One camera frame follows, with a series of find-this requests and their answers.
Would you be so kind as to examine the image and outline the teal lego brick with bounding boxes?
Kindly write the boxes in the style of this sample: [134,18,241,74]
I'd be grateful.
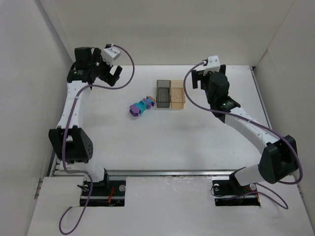
[134,100,147,115]

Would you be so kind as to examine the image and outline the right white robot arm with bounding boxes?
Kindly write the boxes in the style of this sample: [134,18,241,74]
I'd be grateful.
[191,65,301,194]

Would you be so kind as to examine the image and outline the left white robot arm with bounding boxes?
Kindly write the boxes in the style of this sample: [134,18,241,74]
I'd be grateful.
[48,44,122,165]

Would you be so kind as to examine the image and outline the orange transparent container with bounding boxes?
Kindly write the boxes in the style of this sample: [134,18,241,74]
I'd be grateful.
[170,80,186,109]

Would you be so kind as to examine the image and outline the grey transparent container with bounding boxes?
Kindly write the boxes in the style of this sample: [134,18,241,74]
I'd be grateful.
[156,80,171,108]

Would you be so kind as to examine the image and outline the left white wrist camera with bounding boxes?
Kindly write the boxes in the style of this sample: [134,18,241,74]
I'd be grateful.
[101,47,121,66]

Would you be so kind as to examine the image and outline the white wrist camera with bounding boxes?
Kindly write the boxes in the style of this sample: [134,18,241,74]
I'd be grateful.
[203,55,221,76]
[101,47,121,66]

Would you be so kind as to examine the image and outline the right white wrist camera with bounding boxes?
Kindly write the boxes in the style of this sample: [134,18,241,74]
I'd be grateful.
[203,55,221,76]

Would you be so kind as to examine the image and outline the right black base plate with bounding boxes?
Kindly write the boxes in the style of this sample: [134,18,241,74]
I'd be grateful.
[211,179,260,207]

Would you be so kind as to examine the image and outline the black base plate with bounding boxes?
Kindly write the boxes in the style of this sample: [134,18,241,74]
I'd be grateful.
[77,176,126,207]
[211,179,260,207]

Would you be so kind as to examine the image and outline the aluminium rail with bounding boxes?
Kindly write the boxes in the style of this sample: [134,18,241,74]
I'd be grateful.
[55,65,261,180]

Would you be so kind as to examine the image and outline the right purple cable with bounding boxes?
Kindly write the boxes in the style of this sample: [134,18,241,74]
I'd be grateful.
[183,59,303,209]

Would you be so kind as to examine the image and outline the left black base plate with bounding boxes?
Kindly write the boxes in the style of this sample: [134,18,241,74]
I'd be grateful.
[77,176,126,207]

